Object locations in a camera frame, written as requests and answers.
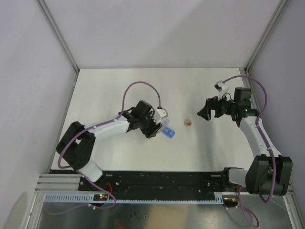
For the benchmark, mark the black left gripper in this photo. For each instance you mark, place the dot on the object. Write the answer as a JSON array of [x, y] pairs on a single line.
[[151, 132]]

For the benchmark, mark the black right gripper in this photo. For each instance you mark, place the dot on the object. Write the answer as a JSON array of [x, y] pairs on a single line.
[[212, 103]]

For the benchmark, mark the blue weekly pill organizer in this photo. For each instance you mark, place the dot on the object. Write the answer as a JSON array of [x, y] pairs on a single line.
[[166, 130]]

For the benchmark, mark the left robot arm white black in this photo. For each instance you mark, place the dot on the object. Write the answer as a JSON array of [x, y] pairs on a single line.
[[76, 145]]

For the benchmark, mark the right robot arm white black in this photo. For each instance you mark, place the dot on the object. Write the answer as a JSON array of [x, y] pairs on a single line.
[[269, 172]]

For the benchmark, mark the small electronics board with leds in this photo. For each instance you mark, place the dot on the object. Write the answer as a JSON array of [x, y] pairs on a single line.
[[100, 197]]

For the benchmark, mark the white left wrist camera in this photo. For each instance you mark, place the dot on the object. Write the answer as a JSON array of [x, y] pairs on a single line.
[[160, 114]]

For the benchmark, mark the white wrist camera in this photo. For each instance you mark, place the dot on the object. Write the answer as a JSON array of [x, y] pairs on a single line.
[[222, 88], [160, 114]]

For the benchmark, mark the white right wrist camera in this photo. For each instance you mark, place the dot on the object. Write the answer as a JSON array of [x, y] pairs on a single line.
[[222, 88]]

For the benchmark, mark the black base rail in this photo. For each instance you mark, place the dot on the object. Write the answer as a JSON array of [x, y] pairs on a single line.
[[164, 185]]

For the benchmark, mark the white slotted cable duct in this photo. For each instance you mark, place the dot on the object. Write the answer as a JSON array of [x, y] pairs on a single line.
[[85, 198]]

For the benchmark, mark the aluminium frame post right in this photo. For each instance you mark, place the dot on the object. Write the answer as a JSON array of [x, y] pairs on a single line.
[[271, 25]]

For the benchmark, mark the aluminium frame post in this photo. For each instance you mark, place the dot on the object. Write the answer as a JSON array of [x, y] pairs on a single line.
[[271, 25], [57, 33]]

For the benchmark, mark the aluminium frame post left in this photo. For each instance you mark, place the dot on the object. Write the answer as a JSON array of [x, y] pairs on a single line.
[[57, 33]]

